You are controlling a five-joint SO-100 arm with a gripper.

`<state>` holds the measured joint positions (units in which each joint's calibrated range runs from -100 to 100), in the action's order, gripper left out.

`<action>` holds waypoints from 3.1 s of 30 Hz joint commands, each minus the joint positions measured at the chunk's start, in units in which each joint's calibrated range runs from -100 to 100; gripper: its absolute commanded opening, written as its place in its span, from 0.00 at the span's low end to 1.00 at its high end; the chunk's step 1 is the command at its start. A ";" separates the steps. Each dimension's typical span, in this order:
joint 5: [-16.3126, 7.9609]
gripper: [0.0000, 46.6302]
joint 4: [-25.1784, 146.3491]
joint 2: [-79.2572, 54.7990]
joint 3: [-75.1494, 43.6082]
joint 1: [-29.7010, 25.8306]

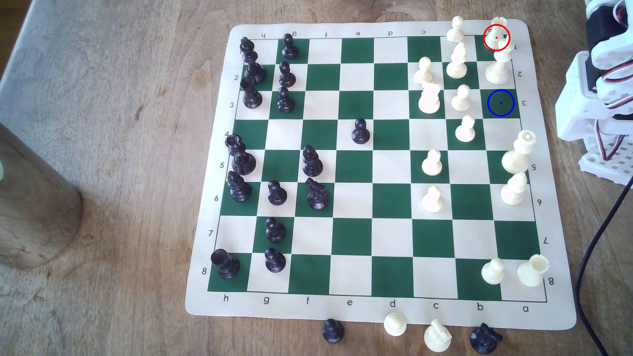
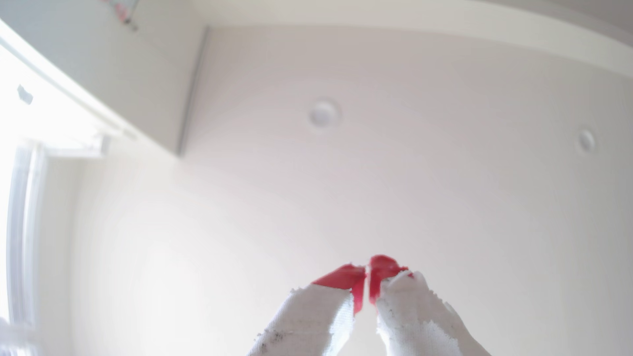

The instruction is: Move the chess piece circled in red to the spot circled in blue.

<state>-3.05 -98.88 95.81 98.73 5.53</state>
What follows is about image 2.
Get white window frame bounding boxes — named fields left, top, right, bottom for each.
left=4, top=141, right=48, bottom=331

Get white curtain rail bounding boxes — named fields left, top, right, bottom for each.
left=0, top=20, right=138, bottom=160

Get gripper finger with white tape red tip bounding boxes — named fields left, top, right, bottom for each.
left=369, top=254, right=491, bottom=356
left=247, top=263, right=367, bottom=356

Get round recessed ceiling light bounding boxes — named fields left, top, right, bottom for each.
left=308, top=98, right=341, bottom=130
left=577, top=128, right=597, bottom=154

